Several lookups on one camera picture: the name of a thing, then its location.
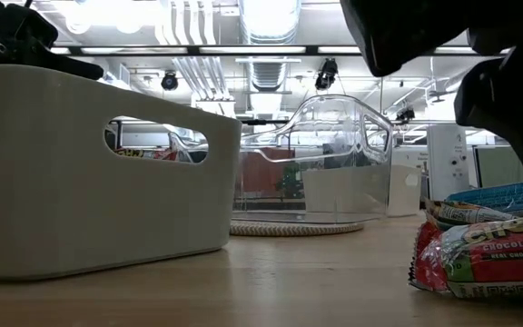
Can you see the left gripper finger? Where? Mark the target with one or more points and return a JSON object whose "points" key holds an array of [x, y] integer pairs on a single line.
{"points": [[66, 66]]}

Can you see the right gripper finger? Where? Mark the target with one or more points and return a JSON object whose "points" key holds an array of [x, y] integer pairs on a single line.
{"points": [[516, 104]]}

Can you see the blue wrapper granola bar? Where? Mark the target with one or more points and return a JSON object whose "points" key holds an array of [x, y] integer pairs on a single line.
{"points": [[497, 197]]}

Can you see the red green Chewy granola bar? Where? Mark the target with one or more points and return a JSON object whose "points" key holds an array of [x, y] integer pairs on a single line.
{"points": [[493, 263], [148, 153]]}

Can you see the green wrapper granola bar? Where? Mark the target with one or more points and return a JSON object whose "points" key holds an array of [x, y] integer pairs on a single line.
{"points": [[461, 212]]}

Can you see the green office partition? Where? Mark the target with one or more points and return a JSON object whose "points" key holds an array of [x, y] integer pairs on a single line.
{"points": [[497, 168]]}

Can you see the thin grey vertical pole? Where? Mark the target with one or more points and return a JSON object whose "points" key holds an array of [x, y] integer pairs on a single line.
{"points": [[382, 95]]}

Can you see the black ceiling spotlight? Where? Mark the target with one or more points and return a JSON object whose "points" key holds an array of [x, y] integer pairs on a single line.
{"points": [[169, 81], [406, 114], [326, 75]]}

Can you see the white floor appliance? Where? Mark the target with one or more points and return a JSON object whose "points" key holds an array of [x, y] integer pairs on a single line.
{"points": [[447, 163]]}

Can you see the clear plastic bin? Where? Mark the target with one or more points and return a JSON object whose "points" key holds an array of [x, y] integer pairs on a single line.
{"points": [[334, 136]]}

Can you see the grey plastic bin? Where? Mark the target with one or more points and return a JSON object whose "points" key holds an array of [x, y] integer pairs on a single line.
{"points": [[62, 204]]}

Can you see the black overhead beam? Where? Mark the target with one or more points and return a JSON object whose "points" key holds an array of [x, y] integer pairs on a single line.
{"points": [[252, 50]]}

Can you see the small green plant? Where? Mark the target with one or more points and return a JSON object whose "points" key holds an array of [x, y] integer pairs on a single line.
{"points": [[289, 181]]}

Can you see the round woven mat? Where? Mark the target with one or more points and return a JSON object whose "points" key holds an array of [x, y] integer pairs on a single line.
{"points": [[289, 229]]}

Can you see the silver ventilation duct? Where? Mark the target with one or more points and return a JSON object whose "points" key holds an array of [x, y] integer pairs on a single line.
{"points": [[268, 27]]}

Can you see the red wall panel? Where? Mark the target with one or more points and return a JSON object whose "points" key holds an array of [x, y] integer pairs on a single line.
{"points": [[261, 172]]}

